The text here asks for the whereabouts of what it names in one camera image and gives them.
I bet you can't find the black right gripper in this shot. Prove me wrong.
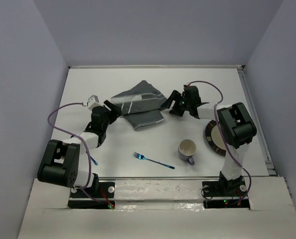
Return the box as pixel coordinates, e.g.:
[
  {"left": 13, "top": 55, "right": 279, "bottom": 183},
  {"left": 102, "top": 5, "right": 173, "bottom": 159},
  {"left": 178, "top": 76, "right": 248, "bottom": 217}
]
[{"left": 161, "top": 90, "right": 191, "bottom": 117}]

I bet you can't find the grey striped placemat cloth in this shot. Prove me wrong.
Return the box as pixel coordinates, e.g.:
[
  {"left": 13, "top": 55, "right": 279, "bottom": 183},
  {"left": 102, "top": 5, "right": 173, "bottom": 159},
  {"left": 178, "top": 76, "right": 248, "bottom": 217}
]
[{"left": 111, "top": 80, "right": 167, "bottom": 130}]

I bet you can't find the purple ceramic mug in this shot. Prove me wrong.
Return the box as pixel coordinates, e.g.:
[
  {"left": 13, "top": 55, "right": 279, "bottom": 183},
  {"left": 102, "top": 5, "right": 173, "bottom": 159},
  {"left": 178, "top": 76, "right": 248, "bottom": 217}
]
[{"left": 178, "top": 139, "right": 197, "bottom": 166}]

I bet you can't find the blue metal fork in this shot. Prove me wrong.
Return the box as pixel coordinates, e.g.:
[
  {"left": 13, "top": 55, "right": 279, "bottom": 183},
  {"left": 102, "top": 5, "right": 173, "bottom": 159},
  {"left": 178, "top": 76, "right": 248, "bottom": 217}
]
[{"left": 133, "top": 152, "right": 175, "bottom": 169}]

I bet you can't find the dark rimmed cream plate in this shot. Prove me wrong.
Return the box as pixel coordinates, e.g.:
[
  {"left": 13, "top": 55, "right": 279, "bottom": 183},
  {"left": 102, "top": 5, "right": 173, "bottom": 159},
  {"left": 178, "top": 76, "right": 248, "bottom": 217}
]
[{"left": 204, "top": 120, "right": 227, "bottom": 157}]

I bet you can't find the blue metal spoon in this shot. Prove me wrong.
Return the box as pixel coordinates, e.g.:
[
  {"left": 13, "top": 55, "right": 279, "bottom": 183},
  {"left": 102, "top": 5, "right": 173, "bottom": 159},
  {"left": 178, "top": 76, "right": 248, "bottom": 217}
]
[{"left": 91, "top": 157, "right": 98, "bottom": 165}]

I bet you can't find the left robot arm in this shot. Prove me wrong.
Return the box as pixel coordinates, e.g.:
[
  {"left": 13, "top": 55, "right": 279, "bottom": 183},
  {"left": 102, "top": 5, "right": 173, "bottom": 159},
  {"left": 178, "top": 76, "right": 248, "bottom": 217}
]
[{"left": 37, "top": 96, "right": 122, "bottom": 201}]

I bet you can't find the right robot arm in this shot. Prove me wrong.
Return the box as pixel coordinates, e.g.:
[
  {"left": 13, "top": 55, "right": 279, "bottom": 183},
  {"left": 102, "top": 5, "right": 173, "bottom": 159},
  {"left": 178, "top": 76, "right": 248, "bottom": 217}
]
[{"left": 161, "top": 83, "right": 257, "bottom": 200}]

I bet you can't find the white front mounting board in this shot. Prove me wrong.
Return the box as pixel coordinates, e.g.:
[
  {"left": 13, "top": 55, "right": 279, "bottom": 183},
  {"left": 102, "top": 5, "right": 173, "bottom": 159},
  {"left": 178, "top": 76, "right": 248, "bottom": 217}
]
[{"left": 19, "top": 177, "right": 296, "bottom": 239}]

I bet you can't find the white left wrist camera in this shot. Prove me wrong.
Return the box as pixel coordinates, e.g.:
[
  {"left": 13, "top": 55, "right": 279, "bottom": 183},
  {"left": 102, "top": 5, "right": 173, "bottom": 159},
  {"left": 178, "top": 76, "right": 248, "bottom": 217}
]
[{"left": 82, "top": 95, "right": 101, "bottom": 111}]

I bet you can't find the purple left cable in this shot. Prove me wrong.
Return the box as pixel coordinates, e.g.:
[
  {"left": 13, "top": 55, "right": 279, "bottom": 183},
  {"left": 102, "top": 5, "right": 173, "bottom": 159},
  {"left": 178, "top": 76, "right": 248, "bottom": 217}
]
[{"left": 47, "top": 102, "right": 113, "bottom": 207}]

